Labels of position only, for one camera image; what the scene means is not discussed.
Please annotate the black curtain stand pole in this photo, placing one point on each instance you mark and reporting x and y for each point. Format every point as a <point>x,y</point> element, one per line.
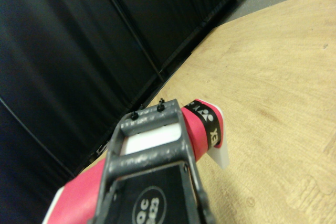
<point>131,28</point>

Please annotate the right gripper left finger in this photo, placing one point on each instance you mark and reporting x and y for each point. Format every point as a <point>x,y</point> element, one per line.
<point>149,155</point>

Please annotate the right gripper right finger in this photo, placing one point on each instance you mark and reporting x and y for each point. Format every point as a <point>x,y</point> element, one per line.
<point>207,213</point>

